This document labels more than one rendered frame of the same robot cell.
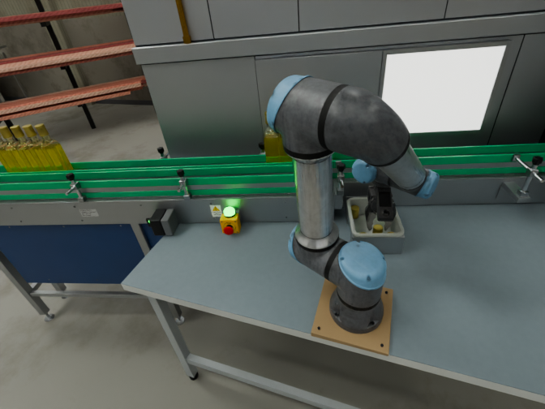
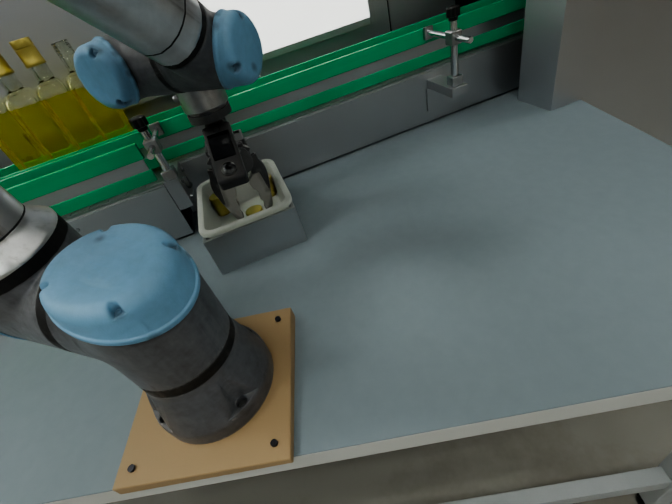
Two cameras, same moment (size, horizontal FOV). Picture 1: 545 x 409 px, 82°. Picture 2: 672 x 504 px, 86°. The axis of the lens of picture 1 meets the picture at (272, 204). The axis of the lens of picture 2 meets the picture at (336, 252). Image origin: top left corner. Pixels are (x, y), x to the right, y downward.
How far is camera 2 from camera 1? 57 cm
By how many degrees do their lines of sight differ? 13
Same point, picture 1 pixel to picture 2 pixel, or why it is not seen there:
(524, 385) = (567, 392)
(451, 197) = (367, 131)
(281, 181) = (44, 191)
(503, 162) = (414, 48)
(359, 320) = (200, 412)
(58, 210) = not seen: outside the picture
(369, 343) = (246, 452)
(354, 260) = (78, 277)
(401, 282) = (309, 288)
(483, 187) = (404, 97)
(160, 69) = not seen: outside the picture
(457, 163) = (350, 69)
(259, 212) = not seen: hidden behind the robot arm
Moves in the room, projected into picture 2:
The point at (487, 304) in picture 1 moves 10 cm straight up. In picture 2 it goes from (458, 263) to (457, 210)
